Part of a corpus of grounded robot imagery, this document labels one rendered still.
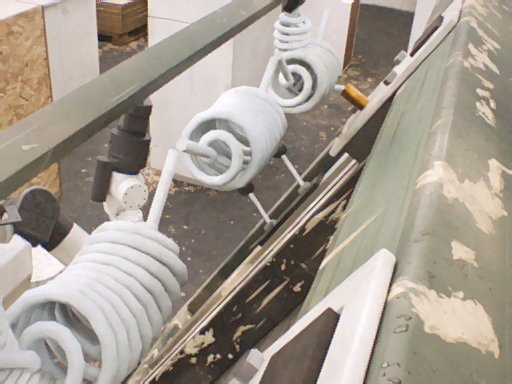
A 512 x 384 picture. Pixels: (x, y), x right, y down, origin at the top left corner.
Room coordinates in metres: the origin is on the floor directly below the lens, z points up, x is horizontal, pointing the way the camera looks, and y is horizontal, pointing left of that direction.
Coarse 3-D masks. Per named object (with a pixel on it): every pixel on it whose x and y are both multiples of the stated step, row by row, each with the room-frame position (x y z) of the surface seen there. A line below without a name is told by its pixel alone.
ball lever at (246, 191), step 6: (246, 186) 1.10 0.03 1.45; (252, 186) 1.11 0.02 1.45; (240, 192) 1.10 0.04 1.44; (246, 192) 1.10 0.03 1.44; (252, 192) 1.10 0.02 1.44; (252, 198) 1.09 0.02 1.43; (258, 204) 1.08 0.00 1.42; (258, 210) 1.07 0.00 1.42; (264, 216) 1.06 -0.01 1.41; (270, 222) 1.04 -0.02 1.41; (264, 228) 1.04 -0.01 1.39; (270, 228) 1.03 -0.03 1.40
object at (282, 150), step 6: (282, 144) 1.09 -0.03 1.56; (282, 150) 1.08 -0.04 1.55; (276, 156) 1.08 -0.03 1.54; (282, 156) 1.08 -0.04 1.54; (288, 162) 1.07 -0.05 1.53; (288, 168) 1.06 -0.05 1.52; (294, 168) 1.06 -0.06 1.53; (294, 174) 1.05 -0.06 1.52; (300, 180) 1.04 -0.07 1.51; (300, 186) 1.03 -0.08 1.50; (306, 186) 1.02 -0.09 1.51; (300, 192) 1.02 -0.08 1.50
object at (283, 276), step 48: (288, 48) 0.63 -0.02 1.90; (432, 48) 0.57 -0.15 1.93; (384, 96) 0.58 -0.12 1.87; (336, 144) 0.60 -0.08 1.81; (336, 192) 0.61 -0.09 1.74; (288, 240) 0.63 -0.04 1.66; (240, 288) 0.64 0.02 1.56; (288, 288) 0.62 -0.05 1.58; (192, 336) 0.67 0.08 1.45; (240, 336) 0.64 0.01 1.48
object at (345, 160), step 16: (352, 160) 0.98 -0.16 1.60; (336, 176) 0.99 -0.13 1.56; (320, 192) 0.99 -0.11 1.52; (304, 208) 1.00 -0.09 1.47; (288, 224) 1.01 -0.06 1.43; (272, 240) 1.02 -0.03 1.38; (256, 256) 1.03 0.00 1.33; (240, 272) 1.03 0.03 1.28; (224, 288) 1.04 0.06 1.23; (208, 304) 1.06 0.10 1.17; (192, 320) 1.07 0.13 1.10; (176, 336) 1.09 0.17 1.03; (160, 352) 1.12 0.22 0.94
